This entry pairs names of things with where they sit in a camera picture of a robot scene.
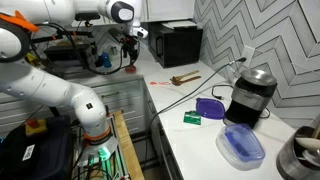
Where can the dark countertop appliance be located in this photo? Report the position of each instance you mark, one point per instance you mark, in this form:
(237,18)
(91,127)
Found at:
(66,53)

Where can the white counter base cabinet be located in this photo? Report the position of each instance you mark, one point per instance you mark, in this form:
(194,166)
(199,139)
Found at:
(163,150)

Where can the white paper stack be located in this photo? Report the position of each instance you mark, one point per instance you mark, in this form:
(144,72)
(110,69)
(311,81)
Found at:
(178,25)

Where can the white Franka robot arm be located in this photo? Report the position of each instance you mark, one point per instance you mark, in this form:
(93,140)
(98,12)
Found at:
(40,86)

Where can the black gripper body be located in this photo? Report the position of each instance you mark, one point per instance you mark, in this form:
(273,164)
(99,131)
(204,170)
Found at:
(130,42)

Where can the black stand pole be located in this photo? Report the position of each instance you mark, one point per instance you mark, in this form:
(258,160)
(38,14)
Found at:
(55,111)

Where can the light wooden spatula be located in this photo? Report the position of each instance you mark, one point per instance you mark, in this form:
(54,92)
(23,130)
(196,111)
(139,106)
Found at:
(190,74)

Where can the small metal cup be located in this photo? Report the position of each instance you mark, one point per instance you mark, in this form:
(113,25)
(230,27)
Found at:
(114,51)

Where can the white wall outlet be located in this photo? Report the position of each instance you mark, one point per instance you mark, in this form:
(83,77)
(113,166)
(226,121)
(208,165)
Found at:
(249,52)

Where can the white upper cabinet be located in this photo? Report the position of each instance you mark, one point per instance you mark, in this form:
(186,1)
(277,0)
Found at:
(170,10)

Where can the dark wooden spoon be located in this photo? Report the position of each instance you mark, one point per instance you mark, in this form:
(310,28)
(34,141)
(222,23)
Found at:
(193,79)

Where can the black equipment case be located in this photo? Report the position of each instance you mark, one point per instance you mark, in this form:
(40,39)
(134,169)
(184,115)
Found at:
(50,156)

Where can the yellow emergency stop box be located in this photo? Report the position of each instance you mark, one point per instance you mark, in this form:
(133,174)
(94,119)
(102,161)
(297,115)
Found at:
(36,128)

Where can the metal ladle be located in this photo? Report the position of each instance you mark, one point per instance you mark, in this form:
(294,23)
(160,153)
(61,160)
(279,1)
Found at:
(311,157)

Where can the small red silicone spatula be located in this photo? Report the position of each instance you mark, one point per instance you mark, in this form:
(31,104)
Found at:
(156,83)

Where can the metal utensil holder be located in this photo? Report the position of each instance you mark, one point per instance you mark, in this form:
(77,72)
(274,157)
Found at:
(286,160)

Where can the big clear plastic lunch box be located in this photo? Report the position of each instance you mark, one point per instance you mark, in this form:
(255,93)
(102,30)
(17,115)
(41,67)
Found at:
(222,148)

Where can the wooden board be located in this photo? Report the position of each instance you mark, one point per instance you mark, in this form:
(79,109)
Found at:
(128,150)

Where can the black silver coffee maker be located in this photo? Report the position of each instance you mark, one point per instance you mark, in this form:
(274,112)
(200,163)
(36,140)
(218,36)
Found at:
(248,100)

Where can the small orange red object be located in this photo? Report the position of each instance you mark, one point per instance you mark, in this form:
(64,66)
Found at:
(130,69)

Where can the blue bottle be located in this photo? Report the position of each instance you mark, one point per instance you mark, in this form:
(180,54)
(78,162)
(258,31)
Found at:
(106,60)

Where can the black microwave oven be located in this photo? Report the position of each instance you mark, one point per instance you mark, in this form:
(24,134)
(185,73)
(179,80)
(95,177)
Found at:
(176,46)

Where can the grey drawer cabinet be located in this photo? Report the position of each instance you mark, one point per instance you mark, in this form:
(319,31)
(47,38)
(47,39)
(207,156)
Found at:
(123,100)

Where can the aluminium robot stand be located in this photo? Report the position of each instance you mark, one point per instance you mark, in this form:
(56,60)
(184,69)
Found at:
(100,156)

